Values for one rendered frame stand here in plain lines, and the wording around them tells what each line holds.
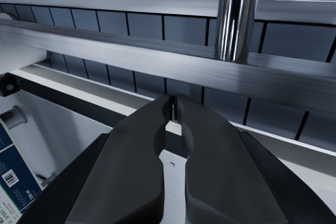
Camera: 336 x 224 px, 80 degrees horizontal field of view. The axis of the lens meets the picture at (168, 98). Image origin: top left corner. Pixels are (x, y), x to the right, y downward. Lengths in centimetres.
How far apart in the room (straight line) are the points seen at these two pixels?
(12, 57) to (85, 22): 10
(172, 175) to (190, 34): 18
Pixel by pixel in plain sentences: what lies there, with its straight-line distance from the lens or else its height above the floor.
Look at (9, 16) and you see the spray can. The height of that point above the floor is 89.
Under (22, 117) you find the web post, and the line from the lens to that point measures 55.
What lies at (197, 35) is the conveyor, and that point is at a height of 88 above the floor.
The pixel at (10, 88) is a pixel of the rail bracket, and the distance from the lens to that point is 43.
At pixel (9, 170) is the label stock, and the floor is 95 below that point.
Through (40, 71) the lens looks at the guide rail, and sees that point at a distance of 31.
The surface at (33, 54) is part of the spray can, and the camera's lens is 31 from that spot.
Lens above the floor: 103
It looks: 47 degrees down
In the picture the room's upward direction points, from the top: 132 degrees counter-clockwise
